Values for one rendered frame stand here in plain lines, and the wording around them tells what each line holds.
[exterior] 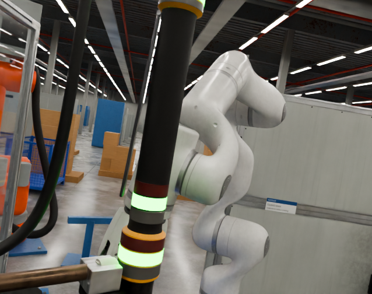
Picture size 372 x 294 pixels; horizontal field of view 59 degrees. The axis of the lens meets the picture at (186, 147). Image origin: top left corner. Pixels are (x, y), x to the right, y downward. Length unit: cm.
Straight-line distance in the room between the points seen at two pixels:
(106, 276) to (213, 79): 49
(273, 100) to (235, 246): 42
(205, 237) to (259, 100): 43
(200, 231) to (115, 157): 863
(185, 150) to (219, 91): 19
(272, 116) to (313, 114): 141
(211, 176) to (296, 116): 177
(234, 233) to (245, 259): 8
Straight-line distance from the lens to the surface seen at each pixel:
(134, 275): 33
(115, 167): 961
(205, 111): 62
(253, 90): 86
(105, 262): 33
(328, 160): 234
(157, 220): 32
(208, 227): 101
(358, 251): 256
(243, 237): 98
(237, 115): 92
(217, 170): 52
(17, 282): 31
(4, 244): 29
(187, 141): 53
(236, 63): 78
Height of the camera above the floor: 167
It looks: 3 degrees down
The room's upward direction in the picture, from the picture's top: 9 degrees clockwise
